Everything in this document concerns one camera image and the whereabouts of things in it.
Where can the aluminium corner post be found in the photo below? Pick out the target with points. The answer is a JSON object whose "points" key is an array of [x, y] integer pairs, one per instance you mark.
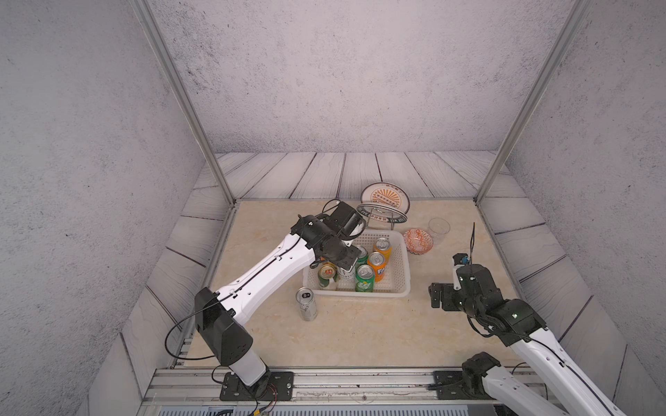
{"points": [[159, 46], [554, 58]]}

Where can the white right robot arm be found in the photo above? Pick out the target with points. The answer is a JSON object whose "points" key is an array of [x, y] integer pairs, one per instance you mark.
{"points": [[519, 327]]}

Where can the white plastic basket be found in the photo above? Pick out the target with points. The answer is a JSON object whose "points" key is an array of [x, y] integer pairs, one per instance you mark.
{"points": [[396, 278]]}

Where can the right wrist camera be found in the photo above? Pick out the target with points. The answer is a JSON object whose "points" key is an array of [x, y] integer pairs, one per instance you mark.
{"points": [[459, 260]]}

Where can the dark rimmed plate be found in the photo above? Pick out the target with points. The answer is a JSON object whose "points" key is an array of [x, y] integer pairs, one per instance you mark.
{"points": [[365, 209]]}

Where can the green can middle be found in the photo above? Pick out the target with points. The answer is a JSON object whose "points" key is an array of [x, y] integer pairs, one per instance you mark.
{"points": [[363, 256]]}

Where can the decorated plate upright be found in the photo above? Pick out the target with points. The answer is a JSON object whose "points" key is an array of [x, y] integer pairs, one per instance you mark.
{"points": [[387, 194]]}

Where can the orange can right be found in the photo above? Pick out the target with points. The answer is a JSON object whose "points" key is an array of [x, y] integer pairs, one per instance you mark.
{"points": [[383, 246]]}

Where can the white Monster can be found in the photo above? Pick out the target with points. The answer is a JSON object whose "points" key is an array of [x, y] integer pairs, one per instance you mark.
{"points": [[347, 279], [307, 304]]}

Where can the green Sprite can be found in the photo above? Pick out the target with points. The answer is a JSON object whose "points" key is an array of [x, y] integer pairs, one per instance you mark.
{"points": [[365, 279]]}

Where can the red patterned bowl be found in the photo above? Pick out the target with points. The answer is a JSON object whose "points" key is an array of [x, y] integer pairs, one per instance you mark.
{"points": [[418, 241]]}

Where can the orange Fanta can front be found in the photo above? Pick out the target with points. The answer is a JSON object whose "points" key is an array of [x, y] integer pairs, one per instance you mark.
{"points": [[377, 261]]}

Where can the green gold-top can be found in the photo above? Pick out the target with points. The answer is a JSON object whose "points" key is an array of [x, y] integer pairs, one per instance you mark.
{"points": [[328, 277]]}

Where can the aluminium rail frame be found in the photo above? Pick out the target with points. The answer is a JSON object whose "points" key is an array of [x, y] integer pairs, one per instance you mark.
{"points": [[392, 391]]}

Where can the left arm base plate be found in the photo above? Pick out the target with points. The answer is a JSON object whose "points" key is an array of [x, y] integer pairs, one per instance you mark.
{"points": [[273, 386]]}

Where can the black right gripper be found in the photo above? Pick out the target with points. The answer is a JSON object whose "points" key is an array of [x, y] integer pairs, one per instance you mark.
{"points": [[447, 289]]}

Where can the left aluminium corner post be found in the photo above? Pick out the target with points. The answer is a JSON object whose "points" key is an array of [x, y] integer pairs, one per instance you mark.
{"points": [[159, 46]]}

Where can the metal wire plate stand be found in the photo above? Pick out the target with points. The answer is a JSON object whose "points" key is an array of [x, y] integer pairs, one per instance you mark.
{"points": [[389, 220]]}

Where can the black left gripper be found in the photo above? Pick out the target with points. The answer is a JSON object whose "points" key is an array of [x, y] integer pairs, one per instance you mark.
{"points": [[351, 260]]}

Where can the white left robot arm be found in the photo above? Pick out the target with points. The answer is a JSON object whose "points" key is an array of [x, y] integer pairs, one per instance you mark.
{"points": [[221, 315]]}

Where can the clear plastic cup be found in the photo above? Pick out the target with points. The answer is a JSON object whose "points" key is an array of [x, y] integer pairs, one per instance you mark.
{"points": [[438, 228]]}

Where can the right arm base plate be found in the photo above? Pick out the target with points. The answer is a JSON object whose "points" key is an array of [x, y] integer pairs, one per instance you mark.
{"points": [[458, 385]]}

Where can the right aluminium corner post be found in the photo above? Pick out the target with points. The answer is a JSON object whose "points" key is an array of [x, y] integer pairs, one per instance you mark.
{"points": [[554, 58]]}

